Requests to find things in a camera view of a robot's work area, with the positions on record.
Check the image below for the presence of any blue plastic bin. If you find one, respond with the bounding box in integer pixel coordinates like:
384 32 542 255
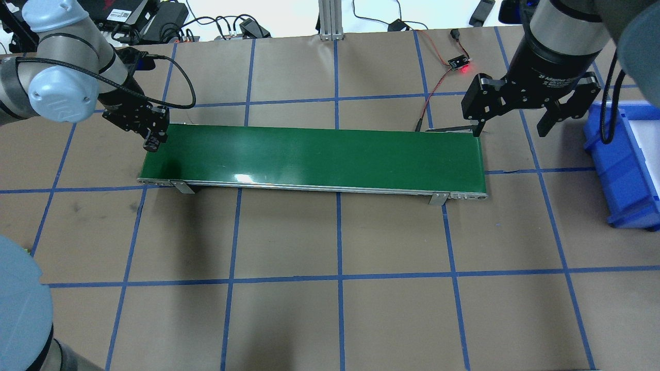
584 100 659 232

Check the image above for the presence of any black power adapter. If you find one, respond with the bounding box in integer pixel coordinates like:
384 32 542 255
387 19 411 31

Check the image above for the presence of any red black wire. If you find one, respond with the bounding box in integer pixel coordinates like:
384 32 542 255
412 28 472 132

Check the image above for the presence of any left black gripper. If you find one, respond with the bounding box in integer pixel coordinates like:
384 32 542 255
102 103 170 145

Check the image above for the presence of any small sensor circuit board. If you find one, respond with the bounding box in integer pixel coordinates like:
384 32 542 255
448 54 471 73

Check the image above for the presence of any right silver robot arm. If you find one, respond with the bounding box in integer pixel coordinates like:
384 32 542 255
460 1 659 137

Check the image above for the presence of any dark cylindrical capacitor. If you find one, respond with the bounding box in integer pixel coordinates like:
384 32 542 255
142 134 160 153

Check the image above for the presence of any aluminium frame post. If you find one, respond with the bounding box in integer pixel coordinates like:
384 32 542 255
318 0 344 41

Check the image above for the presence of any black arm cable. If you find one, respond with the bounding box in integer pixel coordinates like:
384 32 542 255
14 54 197 110

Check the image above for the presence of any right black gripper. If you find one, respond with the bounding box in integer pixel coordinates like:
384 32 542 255
460 72 603 137

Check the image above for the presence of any green conveyor belt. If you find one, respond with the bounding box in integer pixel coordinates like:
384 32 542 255
137 125 488 204

